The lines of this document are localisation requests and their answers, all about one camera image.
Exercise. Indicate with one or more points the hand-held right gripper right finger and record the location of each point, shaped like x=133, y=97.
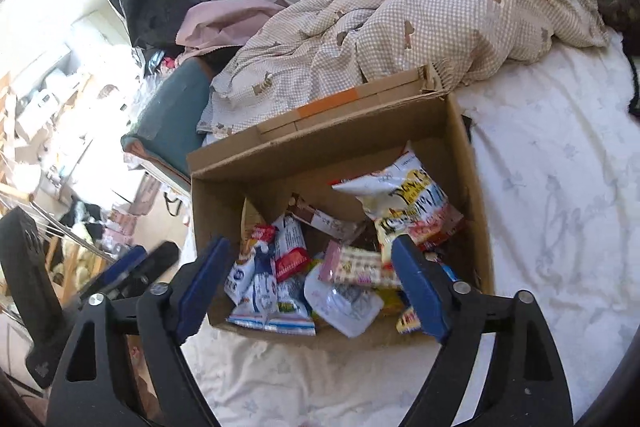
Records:
x=422, y=297

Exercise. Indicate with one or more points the wooden drying rack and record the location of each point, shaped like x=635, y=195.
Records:
x=15, y=194

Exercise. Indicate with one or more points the beige checkered duvet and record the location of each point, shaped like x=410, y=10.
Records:
x=400, y=22

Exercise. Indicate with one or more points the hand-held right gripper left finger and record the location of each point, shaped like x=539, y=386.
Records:
x=205, y=292

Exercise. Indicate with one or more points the pink cloth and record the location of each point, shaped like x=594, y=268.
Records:
x=225, y=22

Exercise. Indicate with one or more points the clear plastic jelly packet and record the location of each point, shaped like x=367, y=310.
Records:
x=340, y=302

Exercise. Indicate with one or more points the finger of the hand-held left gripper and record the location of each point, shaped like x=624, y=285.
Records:
x=162, y=257
x=127, y=259

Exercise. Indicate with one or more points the brown cardboard box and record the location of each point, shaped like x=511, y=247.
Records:
x=320, y=159

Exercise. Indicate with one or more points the white packet with red label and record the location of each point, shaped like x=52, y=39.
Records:
x=290, y=264

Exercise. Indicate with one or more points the white red noodle packet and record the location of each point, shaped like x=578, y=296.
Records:
x=405, y=202

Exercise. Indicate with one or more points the blue white snack packet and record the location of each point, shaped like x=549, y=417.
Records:
x=260, y=302

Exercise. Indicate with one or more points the black cloth piece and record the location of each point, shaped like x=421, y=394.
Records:
x=467, y=129

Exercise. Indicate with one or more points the pink white snack packet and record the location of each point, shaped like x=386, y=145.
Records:
x=360, y=264

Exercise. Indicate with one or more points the blue cartoon snack packet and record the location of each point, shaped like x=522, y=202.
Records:
x=407, y=321

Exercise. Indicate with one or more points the white tote bag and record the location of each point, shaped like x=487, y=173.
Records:
x=175, y=207

